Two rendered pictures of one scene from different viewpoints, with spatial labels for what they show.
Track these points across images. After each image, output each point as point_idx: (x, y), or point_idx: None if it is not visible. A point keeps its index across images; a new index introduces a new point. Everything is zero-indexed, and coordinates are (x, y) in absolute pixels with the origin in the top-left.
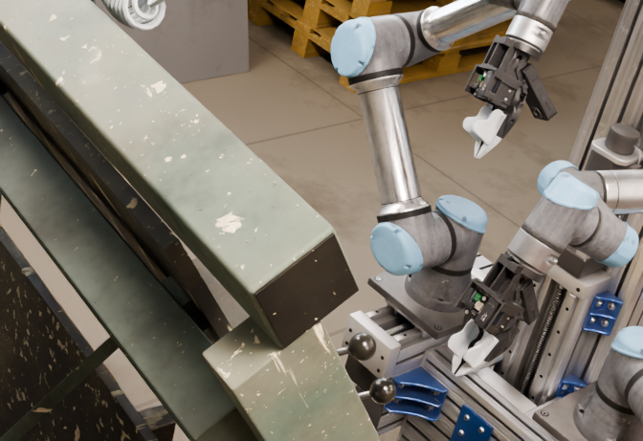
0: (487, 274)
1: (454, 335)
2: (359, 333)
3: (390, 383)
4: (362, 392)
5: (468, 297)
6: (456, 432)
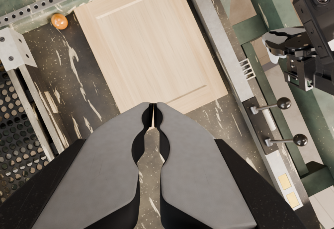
0: (324, 91)
1: (277, 61)
2: (300, 146)
3: (290, 106)
4: (274, 107)
5: (292, 76)
6: None
